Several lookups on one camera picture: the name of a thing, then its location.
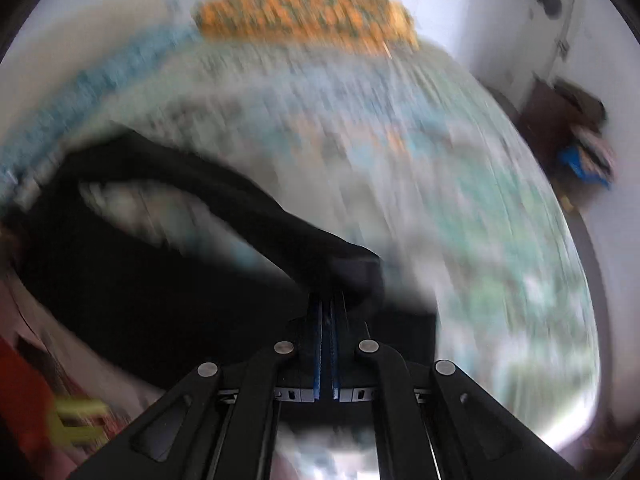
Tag white door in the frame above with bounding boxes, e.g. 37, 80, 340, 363
500, 0, 581, 91

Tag pile of colourful clothes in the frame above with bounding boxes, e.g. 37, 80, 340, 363
557, 125, 616, 191

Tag folded dark clothes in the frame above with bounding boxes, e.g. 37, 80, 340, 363
552, 77, 608, 121

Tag bed with floral sheet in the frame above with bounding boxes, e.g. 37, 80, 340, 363
0, 35, 601, 480

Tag cream padded headboard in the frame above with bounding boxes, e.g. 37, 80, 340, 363
0, 0, 176, 126

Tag brown wooden cabinet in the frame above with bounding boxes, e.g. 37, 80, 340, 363
520, 77, 581, 201

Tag orange floral pillow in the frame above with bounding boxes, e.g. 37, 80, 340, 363
192, 0, 421, 53

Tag person's left forearm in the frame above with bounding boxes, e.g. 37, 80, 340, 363
0, 335, 56, 461

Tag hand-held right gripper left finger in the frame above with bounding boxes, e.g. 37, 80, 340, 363
67, 295, 325, 480

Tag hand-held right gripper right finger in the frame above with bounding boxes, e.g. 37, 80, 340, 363
330, 295, 576, 480

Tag black pants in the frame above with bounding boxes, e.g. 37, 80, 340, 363
15, 127, 438, 391

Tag blue floral pillow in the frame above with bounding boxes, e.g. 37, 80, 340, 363
0, 105, 66, 196
65, 25, 201, 106

